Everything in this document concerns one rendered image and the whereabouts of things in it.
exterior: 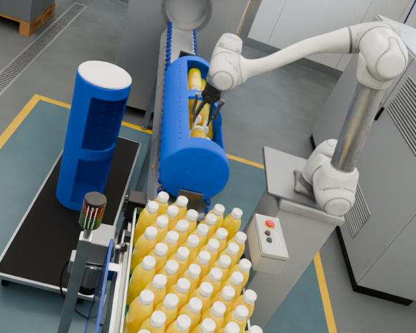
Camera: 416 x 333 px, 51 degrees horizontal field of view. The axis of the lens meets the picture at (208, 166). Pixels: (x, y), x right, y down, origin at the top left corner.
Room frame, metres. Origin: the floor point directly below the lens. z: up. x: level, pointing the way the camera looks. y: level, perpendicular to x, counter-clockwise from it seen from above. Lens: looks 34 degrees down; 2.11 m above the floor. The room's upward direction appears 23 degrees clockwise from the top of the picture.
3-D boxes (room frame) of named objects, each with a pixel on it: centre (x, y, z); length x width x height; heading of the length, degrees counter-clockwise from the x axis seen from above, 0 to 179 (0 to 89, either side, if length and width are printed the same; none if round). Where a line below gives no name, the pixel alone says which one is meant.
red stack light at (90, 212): (0.89, 0.26, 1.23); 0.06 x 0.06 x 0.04
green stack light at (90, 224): (0.89, 0.26, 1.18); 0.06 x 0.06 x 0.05
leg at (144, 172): (2.35, 0.39, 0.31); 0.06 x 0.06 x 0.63; 17
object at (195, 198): (1.37, 0.02, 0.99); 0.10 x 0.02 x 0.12; 107
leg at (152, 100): (3.29, 0.67, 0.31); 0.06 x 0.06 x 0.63; 17
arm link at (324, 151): (1.79, -0.51, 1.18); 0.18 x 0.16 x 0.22; 10
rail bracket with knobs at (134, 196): (1.27, 0.20, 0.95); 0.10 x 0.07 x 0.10; 107
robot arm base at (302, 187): (1.82, -0.50, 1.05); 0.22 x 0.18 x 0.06; 4
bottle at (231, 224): (1.30, -0.17, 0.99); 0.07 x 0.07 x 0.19
